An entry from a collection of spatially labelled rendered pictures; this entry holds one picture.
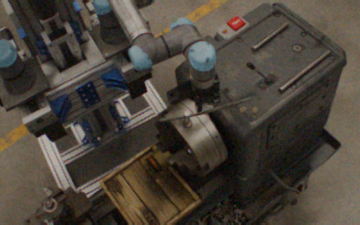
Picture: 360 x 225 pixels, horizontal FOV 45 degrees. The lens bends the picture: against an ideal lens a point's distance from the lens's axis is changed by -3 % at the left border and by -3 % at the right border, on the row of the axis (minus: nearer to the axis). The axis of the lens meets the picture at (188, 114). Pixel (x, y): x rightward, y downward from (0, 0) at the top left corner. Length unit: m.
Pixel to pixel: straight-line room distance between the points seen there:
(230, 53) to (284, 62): 0.22
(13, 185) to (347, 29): 2.75
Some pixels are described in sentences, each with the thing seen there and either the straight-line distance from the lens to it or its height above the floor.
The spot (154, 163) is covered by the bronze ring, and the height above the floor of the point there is 1.11.
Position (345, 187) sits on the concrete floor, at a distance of 2.98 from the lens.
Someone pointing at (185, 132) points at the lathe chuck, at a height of 1.23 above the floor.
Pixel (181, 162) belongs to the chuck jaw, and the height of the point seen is 1.11.
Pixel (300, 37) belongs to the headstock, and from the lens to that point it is 1.93.
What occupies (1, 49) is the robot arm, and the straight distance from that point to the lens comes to 1.98.
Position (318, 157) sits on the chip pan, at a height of 0.54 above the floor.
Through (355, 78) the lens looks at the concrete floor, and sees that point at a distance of 3.44.
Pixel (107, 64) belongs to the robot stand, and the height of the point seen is 1.07.
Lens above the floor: 2.69
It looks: 58 degrees down
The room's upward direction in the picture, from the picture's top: 11 degrees counter-clockwise
